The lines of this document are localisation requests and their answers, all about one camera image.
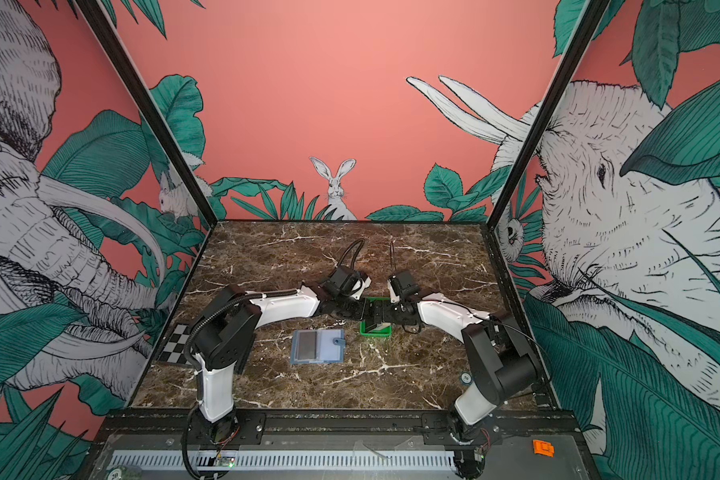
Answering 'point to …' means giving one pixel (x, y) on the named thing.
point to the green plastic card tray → (373, 324)
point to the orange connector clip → (543, 448)
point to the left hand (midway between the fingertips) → (375, 310)
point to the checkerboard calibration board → (174, 351)
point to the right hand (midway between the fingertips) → (382, 312)
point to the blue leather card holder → (317, 346)
